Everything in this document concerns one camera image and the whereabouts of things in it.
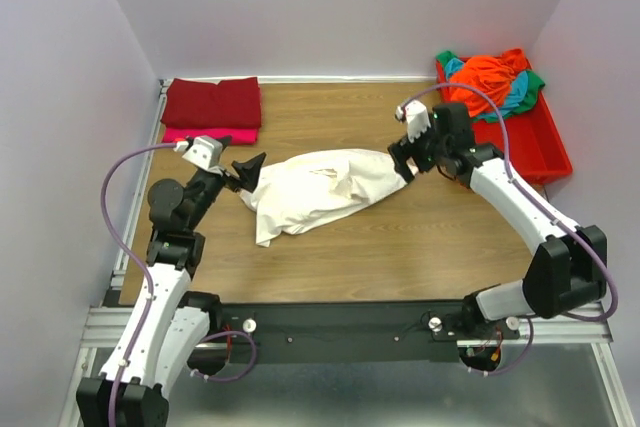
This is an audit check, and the green t-shirt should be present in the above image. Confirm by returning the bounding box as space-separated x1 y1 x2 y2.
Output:
434 49 547 124

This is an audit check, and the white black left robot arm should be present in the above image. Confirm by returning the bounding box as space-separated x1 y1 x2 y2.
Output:
76 136 266 426

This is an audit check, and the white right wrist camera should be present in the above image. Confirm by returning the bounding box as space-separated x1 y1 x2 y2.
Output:
395 100 431 143

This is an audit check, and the pink folded t-shirt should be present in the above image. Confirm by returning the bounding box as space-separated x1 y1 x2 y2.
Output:
162 127 259 146

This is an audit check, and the orange t-shirt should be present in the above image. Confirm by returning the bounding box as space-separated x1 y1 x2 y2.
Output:
444 48 529 116

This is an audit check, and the aluminium frame rail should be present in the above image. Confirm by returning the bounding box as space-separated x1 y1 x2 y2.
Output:
79 302 614 348

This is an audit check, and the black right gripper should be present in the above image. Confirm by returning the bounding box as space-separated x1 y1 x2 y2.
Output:
385 114 448 185

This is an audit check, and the teal t-shirt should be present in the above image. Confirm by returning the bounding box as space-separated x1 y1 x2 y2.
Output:
445 58 534 121

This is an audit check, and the dark red folded t-shirt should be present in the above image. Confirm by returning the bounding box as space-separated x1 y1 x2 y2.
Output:
161 77 262 129

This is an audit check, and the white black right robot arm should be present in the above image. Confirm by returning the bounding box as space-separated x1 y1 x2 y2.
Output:
388 100 607 339

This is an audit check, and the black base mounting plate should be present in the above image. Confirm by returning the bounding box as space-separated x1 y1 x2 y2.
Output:
222 300 519 364

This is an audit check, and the aluminium left side rail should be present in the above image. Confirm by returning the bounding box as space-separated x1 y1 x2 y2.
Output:
102 78 171 308

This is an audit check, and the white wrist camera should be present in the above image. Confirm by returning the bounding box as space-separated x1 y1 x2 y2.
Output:
182 136 225 172
395 100 431 143

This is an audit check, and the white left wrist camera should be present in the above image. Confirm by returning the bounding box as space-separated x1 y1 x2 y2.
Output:
182 136 225 172

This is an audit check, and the white t-shirt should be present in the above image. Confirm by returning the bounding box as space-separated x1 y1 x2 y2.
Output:
240 149 407 247

